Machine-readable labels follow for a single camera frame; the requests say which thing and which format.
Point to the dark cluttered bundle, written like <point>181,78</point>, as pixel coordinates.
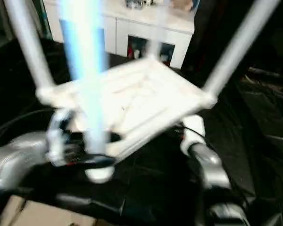
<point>133,3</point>

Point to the beige teddy bear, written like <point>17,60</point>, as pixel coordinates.
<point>182,4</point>

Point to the red bottle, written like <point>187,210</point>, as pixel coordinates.
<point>130,50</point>

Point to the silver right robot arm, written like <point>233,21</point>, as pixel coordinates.
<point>210,160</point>

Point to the white sideboard cabinet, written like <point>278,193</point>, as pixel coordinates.
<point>132,26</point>

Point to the white plastic table leg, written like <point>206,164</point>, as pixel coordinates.
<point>85,58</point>
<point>30,47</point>
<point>156,30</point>
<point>238,51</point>

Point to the white plastic table top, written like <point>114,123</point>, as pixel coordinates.
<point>143,94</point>

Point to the small white cup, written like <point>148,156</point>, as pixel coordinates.
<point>136,53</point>
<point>164,56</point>

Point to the long black bar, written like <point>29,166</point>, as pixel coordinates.
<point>271,73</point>

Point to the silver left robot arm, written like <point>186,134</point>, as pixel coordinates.
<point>14,150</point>

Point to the black shiny mat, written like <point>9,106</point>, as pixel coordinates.
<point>155,193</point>

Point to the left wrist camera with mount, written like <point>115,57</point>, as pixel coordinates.
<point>57,136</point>

